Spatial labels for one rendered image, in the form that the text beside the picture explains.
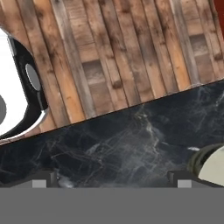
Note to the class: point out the red cupboard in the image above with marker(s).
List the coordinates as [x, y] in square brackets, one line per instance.
[219, 8]

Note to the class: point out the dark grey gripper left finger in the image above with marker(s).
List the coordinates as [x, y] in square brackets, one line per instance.
[43, 178]

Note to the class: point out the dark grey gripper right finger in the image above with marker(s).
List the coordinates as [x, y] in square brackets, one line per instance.
[182, 178]

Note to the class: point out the dark green bowl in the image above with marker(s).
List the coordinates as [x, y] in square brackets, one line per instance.
[211, 164]

